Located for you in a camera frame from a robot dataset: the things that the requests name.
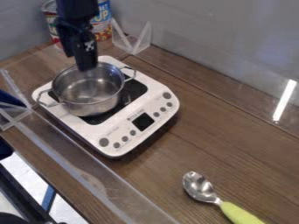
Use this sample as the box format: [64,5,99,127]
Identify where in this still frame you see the blue cloth object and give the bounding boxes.
[0,89,25,161]

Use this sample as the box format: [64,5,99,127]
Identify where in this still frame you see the white and black stove top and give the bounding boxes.
[32,56,180,158]

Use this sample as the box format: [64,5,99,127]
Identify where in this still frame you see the spoon with green handle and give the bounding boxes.
[182,171,266,224]

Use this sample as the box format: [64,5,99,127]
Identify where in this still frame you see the clear acrylic corner bracket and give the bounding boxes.
[111,18,152,55]

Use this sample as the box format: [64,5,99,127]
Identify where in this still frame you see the clear acrylic left bracket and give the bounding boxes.
[0,68,32,131]

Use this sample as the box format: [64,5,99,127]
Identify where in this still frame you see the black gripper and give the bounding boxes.
[56,0,99,72]

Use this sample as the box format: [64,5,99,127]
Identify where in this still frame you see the tomato sauce can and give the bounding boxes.
[41,0,61,49]

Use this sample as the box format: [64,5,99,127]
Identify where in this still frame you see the silver steel pot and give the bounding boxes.
[36,62,136,116]

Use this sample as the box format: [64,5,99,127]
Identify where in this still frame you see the alphabet soup can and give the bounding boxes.
[91,0,112,42]

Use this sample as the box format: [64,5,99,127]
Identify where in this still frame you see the black and blue stand frame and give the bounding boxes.
[0,165,57,224]

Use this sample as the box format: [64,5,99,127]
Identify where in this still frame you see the clear acrylic front barrier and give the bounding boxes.
[0,108,179,224]

